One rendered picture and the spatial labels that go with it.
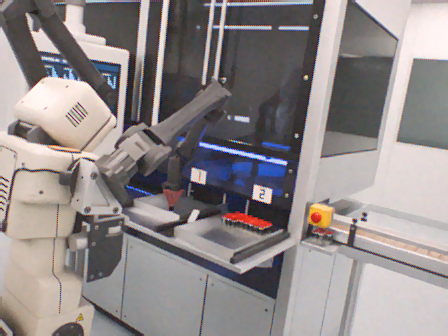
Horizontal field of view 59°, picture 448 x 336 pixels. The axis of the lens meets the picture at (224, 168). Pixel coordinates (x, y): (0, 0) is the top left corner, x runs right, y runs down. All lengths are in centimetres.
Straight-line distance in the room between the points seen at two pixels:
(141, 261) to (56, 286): 113
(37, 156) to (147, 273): 135
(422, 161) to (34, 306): 552
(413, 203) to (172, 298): 461
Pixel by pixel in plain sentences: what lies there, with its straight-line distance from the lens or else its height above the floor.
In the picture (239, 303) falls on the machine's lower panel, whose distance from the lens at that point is 184.
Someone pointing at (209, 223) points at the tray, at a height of 89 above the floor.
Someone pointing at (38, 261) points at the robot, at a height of 94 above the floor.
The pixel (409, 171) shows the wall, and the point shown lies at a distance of 613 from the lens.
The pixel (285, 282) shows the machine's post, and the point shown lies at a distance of 168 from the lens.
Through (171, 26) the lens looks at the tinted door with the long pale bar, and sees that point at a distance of 199.
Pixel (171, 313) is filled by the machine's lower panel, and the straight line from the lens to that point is 213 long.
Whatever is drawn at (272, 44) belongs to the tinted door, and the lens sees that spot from 165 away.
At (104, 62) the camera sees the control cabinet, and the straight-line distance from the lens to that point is 197.
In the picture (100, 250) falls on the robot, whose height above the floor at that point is 97.
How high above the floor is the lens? 140
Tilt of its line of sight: 10 degrees down
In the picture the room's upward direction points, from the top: 7 degrees clockwise
